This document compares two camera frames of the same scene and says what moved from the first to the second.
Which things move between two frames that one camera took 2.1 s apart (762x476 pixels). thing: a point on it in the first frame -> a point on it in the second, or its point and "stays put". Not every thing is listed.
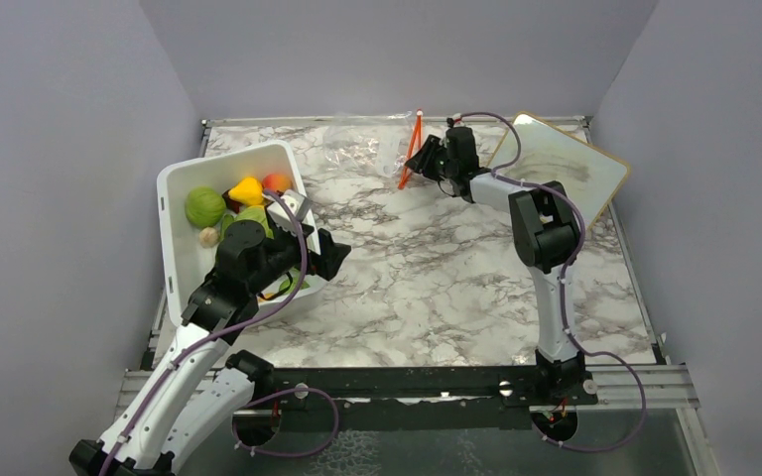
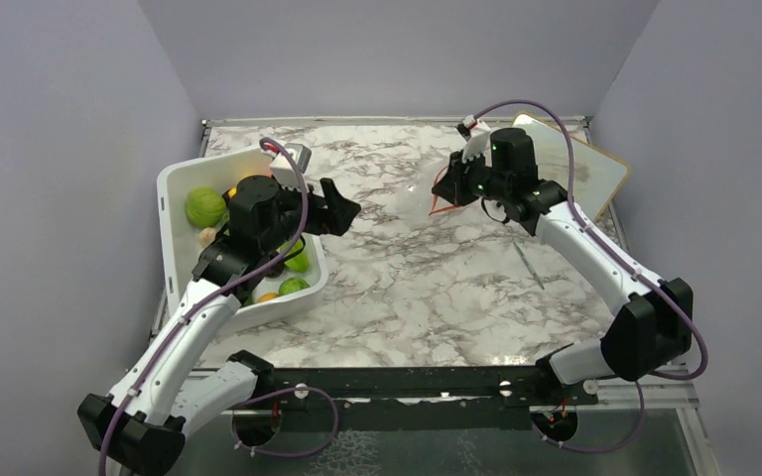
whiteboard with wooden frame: [554, 156] stays put
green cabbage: [204, 206] stays put
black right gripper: [422, 161] -> [451, 185]
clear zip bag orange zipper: [382, 144] -> [413, 200]
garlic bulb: [208, 237] stays put
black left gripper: [326, 263] -> [331, 214]
